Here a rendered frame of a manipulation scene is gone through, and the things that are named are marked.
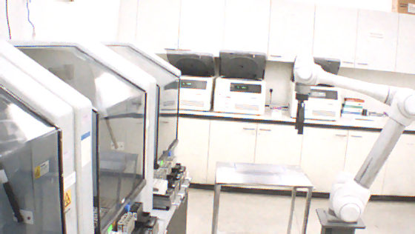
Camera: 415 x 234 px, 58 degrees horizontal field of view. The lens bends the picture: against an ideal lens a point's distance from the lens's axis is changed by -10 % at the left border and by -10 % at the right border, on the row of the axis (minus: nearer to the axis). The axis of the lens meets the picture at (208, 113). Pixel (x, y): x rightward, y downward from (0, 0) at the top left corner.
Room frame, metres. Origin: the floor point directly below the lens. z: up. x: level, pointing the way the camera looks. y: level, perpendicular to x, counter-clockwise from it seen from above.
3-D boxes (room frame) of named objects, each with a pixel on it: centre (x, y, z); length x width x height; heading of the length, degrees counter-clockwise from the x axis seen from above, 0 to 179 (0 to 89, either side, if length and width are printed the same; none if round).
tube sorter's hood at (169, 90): (2.38, 0.47, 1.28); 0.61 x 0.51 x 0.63; 174
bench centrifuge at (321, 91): (4.61, -1.20, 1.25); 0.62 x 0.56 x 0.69; 174
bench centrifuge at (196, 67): (4.74, 0.23, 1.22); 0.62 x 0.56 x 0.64; 173
